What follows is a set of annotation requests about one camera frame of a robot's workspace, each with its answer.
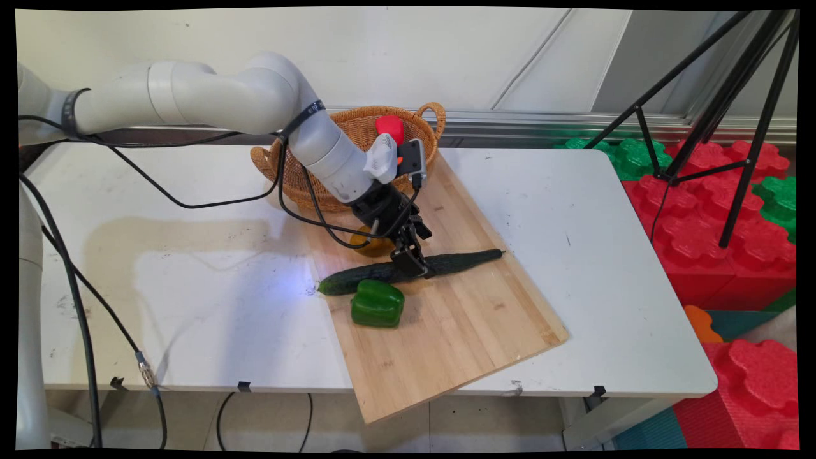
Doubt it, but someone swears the yellow-brown potato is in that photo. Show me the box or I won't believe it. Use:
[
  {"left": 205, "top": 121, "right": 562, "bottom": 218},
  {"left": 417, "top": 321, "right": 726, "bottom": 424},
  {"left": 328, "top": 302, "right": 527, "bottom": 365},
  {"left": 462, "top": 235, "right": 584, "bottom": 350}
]
[{"left": 350, "top": 224, "right": 396, "bottom": 258}]

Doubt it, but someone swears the green foam block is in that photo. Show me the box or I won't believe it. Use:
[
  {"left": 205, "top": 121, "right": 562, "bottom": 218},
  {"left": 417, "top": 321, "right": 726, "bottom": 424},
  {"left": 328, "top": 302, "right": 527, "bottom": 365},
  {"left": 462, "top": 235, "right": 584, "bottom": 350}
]
[
  {"left": 553, "top": 137, "right": 671, "bottom": 182},
  {"left": 751, "top": 175, "right": 798, "bottom": 244}
]

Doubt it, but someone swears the white table leg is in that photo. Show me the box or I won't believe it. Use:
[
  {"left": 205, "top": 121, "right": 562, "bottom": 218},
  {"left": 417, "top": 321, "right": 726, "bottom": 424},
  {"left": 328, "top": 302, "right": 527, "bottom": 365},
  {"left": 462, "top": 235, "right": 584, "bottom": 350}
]
[{"left": 561, "top": 395, "right": 678, "bottom": 451}]

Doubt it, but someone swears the orange foam piece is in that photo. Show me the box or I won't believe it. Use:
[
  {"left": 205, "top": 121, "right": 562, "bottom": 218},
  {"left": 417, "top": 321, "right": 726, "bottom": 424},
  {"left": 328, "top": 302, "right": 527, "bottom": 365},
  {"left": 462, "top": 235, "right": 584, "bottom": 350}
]
[{"left": 683, "top": 305, "right": 725, "bottom": 344}]

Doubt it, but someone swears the black cable under table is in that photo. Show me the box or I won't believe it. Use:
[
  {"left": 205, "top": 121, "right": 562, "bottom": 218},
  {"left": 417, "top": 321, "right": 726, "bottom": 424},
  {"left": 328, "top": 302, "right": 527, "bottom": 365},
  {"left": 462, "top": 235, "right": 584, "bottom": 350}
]
[{"left": 215, "top": 392, "right": 314, "bottom": 453}]

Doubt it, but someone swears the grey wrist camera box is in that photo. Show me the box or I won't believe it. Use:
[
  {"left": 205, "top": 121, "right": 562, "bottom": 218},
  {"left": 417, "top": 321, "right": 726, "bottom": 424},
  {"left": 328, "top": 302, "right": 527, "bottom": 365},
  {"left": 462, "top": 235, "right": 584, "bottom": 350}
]
[{"left": 397, "top": 139, "right": 426, "bottom": 180}]

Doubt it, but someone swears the black cable with metal connector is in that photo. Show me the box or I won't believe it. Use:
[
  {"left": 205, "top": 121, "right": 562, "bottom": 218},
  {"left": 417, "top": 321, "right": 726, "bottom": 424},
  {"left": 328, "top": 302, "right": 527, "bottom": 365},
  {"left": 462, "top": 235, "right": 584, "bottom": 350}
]
[{"left": 41, "top": 224, "right": 168, "bottom": 450}]

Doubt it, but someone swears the woven wicker basket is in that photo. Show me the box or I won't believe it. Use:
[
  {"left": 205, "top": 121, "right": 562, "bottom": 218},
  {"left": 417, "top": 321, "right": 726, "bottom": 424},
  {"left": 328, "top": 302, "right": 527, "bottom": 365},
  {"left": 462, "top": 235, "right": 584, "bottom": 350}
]
[{"left": 251, "top": 102, "right": 447, "bottom": 213}]

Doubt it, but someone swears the teal foam mat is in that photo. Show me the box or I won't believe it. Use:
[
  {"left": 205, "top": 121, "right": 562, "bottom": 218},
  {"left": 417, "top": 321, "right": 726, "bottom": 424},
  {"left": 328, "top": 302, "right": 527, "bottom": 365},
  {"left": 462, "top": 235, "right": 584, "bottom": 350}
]
[{"left": 704, "top": 309, "right": 798, "bottom": 343}]

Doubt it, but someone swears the wooden cutting board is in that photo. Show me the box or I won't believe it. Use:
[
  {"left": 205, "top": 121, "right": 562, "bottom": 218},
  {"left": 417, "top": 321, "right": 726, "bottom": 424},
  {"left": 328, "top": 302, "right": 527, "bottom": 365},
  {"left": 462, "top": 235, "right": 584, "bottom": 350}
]
[{"left": 300, "top": 150, "right": 569, "bottom": 425}]

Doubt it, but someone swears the black tripod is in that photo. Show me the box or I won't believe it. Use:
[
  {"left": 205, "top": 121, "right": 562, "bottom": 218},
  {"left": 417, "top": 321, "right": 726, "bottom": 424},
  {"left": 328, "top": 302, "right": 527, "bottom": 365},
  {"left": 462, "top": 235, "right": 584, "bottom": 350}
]
[{"left": 583, "top": 10, "right": 801, "bottom": 249}]

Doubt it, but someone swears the thick black cable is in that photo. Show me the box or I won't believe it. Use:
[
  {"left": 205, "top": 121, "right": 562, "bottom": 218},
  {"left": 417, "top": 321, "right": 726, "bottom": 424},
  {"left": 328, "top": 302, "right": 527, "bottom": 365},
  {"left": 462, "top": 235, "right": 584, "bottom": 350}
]
[{"left": 19, "top": 172, "right": 104, "bottom": 449}]

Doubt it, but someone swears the large red foam block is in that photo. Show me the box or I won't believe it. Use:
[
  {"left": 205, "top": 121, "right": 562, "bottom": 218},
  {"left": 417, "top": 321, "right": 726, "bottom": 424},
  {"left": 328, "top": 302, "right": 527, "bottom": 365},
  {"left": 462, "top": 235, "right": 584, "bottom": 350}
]
[{"left": 622, "top": 139, "right": 798, "bottom": 308}]

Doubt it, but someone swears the white printed camera mount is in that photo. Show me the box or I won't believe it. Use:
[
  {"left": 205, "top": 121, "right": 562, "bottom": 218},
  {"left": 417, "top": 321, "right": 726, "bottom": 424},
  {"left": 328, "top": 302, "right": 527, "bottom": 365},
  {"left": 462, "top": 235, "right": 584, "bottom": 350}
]
[{"left": 365, "top": 133, "right": 400, "bottom": 184}]

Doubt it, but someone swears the metal wall rail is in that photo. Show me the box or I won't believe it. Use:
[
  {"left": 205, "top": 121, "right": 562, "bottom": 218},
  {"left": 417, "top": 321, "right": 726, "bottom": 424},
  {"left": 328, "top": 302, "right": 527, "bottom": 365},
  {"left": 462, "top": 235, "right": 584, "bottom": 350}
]
[{"left": 326, "top": 107, "right": 798, "bottom": 146}]

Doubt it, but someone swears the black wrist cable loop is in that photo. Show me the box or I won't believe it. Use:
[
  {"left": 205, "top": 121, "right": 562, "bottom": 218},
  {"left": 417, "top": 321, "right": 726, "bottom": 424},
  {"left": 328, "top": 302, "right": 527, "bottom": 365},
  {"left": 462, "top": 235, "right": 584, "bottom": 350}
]
[{"left": 277, "top": 137, "right": 423, "bottom": 249}]

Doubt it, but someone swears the black velcro strap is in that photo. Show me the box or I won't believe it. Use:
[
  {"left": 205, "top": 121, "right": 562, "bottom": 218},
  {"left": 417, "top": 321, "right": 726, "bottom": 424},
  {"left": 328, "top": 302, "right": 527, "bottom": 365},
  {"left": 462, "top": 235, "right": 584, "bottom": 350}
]
[
  {"left": 61, "top": 88, "right": 91, "bottom": 136},
  {"left": 278, "top": 100, "right": 326, "bottom": 142}
]

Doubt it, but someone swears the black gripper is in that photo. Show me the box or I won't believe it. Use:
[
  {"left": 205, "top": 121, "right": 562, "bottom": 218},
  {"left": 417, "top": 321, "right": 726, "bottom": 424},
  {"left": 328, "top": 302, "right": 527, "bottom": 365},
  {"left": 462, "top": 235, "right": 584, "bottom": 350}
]
[{"left": 349, "top": 185, "right": 438, "bottom": 279}]

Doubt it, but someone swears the thin black cable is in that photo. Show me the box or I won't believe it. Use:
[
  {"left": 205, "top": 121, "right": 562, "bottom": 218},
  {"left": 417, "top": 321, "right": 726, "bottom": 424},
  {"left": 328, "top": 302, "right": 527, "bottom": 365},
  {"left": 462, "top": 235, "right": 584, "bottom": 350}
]
[{"left": 19, "top": 115, "right": 284, "bottom": 210}]

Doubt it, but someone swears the dark green cucumber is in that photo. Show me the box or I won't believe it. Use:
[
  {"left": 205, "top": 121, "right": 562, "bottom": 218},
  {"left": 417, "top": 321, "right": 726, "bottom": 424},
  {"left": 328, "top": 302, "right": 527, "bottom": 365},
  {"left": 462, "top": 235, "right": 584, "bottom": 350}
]
[{"left": 317, "top": 249, "right": 506, "bottom": 296}]

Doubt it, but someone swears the red-orange bell pepper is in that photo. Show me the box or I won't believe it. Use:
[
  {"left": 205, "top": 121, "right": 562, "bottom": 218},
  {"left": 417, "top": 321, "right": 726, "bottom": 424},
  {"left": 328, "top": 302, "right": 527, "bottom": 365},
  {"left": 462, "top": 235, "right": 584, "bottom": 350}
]
[{"left": 375, "top": 115, "right": 405, "bottom": 146}]

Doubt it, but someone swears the green bell pepper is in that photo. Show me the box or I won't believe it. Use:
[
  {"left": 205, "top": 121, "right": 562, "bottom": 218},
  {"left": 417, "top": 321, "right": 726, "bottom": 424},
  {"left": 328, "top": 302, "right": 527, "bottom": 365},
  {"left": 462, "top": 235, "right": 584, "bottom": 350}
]
[{"left": 350, "top": 279, "right": 405, "bottom": 329}]

